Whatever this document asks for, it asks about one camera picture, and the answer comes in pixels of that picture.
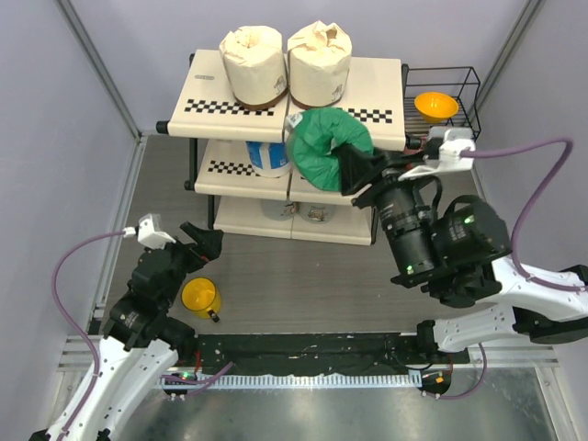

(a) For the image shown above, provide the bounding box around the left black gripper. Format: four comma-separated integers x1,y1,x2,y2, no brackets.
151,221,223,308

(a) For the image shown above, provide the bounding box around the green paper roll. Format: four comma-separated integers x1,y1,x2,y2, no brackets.
285,107,374,192

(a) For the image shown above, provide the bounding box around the grey paper roll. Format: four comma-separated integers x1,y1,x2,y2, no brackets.
261,199,298,221
299,202,336,223

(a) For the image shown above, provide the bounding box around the blue roll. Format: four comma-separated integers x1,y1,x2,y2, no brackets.
246,141,291,178

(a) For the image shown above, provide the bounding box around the cream paper roll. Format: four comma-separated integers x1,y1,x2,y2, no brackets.
287,20,353,108

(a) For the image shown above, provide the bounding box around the cream roll with brown band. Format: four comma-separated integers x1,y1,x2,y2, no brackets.
219,26,288,110

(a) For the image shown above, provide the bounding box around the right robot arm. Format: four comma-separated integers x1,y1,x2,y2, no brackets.
334,138,587,363

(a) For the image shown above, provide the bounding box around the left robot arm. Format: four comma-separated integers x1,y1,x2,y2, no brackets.
31,213,224,440

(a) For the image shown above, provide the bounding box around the cream three-tier checkered shelf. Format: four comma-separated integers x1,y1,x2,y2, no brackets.
156,50,409,245

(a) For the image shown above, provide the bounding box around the yellow bowl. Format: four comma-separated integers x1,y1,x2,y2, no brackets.
413,92,459,123

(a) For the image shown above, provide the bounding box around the yellow cup with handle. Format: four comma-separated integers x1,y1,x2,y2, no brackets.
181,277,222,322

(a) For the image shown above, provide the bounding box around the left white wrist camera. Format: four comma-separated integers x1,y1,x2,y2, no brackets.
122,213,176,250

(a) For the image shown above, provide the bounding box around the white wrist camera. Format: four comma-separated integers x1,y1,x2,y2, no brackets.
122,213,176,250
399,126,476,181

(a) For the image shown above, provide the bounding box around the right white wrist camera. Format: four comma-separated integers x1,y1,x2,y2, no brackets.
399,126,476,181

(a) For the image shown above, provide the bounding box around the black wire basket rack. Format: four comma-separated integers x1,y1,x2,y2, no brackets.
372,60,481,154

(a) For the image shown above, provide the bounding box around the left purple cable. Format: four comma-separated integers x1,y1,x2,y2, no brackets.
50,229,235,441

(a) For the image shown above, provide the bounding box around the purple cable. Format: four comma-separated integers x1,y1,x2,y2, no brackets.
435,136,588,401
50,229,235,441

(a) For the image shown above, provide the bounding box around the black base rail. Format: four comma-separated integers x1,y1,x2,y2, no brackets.
182,333,469,377

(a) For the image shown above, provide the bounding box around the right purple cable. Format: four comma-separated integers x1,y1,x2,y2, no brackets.
435,136,588,401

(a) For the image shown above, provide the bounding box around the white slotted cable duct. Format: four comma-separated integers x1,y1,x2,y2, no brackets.
158,371,423,390

